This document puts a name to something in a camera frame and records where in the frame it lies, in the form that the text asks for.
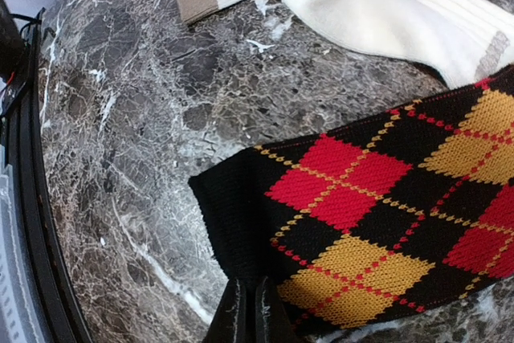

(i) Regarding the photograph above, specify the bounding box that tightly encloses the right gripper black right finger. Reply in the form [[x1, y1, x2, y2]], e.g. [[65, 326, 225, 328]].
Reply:
[[255, 276, 298, 343]]

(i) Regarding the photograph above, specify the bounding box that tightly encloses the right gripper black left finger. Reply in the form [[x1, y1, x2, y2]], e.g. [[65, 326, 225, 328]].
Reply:
[[202, 279, 246, 343]]

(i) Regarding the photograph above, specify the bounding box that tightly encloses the black red yellow argyle sock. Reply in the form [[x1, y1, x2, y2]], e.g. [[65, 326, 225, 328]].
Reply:
[[189, 67, 513, 342]]

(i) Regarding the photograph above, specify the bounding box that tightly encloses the white brown striped sock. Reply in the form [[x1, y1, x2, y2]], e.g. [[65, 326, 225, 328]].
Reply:
[[177, 0, 513, 88]]

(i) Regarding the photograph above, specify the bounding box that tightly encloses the white slotted cable duct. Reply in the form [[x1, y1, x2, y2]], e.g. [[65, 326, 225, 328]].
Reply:
[[1, 147, 51, 342]]

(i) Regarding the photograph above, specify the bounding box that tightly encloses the black table edge rail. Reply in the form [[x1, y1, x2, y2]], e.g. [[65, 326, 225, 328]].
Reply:
[[2, 14, 92, 342]]

